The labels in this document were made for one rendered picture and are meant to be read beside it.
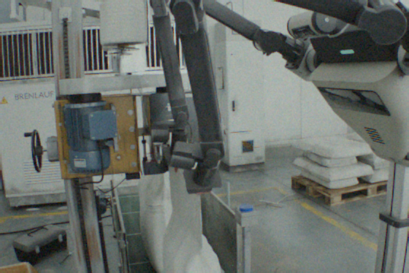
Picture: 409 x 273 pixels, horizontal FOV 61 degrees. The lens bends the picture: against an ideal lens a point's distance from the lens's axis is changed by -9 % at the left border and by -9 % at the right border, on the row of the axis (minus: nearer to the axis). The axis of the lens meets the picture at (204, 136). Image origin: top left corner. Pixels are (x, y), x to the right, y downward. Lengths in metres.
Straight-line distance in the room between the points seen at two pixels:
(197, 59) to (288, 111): 5.57
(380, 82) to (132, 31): 0.81
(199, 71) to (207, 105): 0.09
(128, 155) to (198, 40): 0.86
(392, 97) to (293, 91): 5.43
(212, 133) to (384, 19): 0.46
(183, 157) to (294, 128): 5.50
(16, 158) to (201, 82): 3.72
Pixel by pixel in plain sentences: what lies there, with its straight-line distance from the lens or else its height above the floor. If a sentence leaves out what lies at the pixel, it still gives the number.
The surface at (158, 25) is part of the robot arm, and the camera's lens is 1.21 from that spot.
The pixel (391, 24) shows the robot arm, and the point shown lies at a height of 1.50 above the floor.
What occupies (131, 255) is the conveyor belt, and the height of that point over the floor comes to 0.38.
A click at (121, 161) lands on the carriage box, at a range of 1.53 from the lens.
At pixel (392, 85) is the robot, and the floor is 1.37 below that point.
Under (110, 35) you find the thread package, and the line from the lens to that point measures 1.32.
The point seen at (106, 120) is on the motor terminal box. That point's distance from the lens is 1.25.
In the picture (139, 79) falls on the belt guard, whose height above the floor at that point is 1.40.
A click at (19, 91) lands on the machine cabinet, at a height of 1.34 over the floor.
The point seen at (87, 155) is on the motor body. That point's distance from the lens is 1.31.
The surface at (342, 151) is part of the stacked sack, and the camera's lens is 4.02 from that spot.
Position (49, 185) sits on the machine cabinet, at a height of 0.27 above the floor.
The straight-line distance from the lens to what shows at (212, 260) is 1.23.
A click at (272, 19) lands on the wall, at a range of 6.24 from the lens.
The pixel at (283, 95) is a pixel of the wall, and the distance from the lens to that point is 6.26.
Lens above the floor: 1.41
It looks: 9 degrees down
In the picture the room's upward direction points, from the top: 2 degrees counter-clockwise
